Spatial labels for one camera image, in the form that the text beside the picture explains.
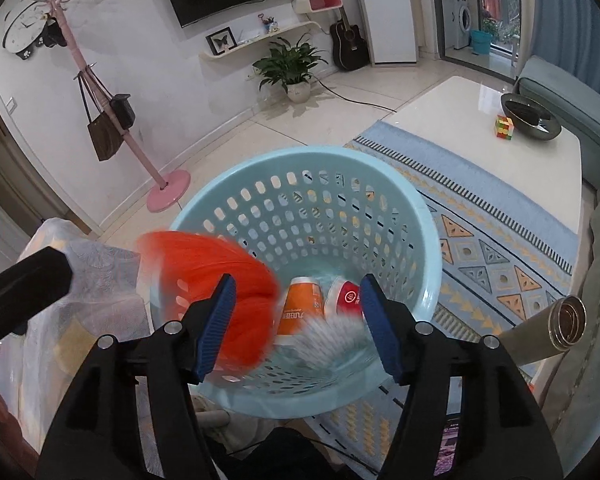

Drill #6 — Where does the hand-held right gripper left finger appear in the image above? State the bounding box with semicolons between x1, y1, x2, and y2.
34;274;238;480

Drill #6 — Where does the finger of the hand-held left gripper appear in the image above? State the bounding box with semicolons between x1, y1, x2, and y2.
0;246;75;361

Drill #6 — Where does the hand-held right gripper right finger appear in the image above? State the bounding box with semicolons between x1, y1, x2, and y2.
359;274;565;480

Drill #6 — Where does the grey white fluffy item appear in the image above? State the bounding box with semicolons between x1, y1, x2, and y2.
292;317;381;366

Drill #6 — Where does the orange feathery cloth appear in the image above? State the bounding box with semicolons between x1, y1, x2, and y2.
136;230;281;366

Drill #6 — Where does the light blue plastic basket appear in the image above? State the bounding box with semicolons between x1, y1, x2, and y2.
150;146;442;418

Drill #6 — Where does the black shoulder bag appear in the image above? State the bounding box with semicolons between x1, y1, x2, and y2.
109;93;137;131

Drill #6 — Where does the red and white cup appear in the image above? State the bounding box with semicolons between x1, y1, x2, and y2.
322;277;366;321

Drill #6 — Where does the fan pattern tablecloth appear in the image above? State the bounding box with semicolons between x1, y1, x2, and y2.
0;217;151;461

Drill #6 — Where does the orange paper cup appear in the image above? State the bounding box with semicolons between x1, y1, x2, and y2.
272;276;327;348

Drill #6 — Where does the patterned blue rug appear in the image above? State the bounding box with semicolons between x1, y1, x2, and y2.
300;120;581;461

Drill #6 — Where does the pink coat rack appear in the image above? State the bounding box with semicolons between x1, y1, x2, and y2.
45;0;192;213

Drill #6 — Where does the beige tube with metal rim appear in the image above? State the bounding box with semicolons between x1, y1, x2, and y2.
497;295;587;366

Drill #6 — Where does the brown tote bag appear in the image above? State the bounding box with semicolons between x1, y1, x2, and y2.
77;72;126;162

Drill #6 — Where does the white coffee table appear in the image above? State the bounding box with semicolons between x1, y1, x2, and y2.
387;76;582;235

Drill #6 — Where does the dark metal bowl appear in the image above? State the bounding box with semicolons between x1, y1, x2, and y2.
500;93;563;141

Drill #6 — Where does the black hat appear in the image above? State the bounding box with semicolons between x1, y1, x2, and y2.
44;16;67;49

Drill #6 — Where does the potted green plant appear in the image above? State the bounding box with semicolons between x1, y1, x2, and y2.
252;35;328;103

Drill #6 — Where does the black acoustic guitar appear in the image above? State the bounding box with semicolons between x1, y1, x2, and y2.
323;0;369;72

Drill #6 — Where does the framed butterfly picture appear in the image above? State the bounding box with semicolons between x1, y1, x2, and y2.
206;26;238;56

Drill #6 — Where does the teal sofa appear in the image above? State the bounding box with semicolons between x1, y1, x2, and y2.
515;56;600;186

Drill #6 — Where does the blue bucket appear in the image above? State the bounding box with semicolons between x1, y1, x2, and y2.
470;30;493;56

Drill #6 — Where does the white washing machine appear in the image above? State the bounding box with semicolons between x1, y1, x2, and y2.
447;0;473;51

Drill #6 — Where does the white standing air conditioner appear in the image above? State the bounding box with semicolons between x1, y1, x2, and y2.
347;0;421;67

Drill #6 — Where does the black power cable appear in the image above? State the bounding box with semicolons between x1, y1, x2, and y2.
312;75;398;112

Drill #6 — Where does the panda wall clock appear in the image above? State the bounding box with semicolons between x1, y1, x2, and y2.
2;0;56;61

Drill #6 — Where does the cream curved wall shelf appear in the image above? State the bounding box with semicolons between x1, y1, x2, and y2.
198;20;321;65

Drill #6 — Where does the white and red wall box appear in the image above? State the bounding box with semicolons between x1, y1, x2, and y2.
294;0;342;15

